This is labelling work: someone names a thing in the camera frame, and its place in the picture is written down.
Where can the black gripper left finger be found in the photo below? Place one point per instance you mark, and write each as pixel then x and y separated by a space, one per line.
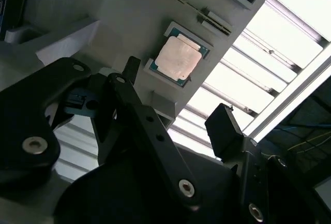
pixel 26 120

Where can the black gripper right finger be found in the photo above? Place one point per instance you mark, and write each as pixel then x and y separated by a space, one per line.
pixel 225 136

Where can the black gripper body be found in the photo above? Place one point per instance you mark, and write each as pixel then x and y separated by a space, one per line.
pixel 124 195

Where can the silver CPU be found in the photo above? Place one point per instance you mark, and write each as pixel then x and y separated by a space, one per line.
pixel 178 58

